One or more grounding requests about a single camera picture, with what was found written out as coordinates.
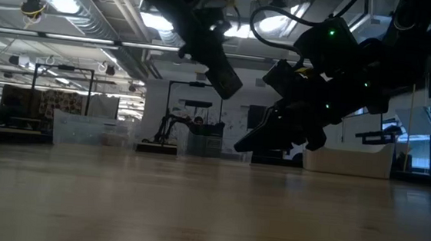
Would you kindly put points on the clear plastic bin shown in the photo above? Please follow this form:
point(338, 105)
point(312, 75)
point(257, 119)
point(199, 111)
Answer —
point(229, 137)
point(80, 131)

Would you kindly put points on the black background shelf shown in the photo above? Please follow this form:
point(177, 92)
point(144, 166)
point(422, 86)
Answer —
point(378, 138)

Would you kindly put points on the white plastic bin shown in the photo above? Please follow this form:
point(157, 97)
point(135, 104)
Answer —
point(347, 161)

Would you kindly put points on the patterned cloth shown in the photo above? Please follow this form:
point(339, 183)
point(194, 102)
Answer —
point(60, 102)

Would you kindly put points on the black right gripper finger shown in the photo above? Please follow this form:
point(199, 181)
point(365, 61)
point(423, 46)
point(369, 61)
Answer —
point(272, 129)
point(316, 139)

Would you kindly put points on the bright ceiling light panel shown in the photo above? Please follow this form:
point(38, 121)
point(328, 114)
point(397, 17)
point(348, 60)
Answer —
point(156, 21)
point(242, 31)

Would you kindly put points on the dark rectangular spice box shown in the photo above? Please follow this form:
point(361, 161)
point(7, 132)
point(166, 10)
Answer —
point(204, 142)
point(224, 79)

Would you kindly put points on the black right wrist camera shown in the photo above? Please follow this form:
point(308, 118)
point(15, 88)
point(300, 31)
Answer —
point(329, 45)

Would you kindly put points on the silver spiral ventilation duct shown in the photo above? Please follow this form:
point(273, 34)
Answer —
point(63, 0)

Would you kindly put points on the black background gantry frame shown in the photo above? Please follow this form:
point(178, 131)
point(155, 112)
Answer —
point(89, 87)
point(196, 84)

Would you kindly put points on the grey horizontal ceiling pipe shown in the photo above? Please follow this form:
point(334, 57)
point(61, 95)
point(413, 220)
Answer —
point(91, 40)

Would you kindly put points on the black background robot arm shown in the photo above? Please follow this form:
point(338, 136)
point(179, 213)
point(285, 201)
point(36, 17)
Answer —
point(166, 128)

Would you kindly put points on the person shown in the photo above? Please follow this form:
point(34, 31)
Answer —
point(198, 120)

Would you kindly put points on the white cloth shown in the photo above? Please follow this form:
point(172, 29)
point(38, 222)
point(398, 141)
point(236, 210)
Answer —
point(103, 106)

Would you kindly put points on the white whiteboard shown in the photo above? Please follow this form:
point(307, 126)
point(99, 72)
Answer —
point(361, 132)

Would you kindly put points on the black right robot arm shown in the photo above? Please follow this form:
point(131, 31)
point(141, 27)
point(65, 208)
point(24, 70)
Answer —
point(412, 20)

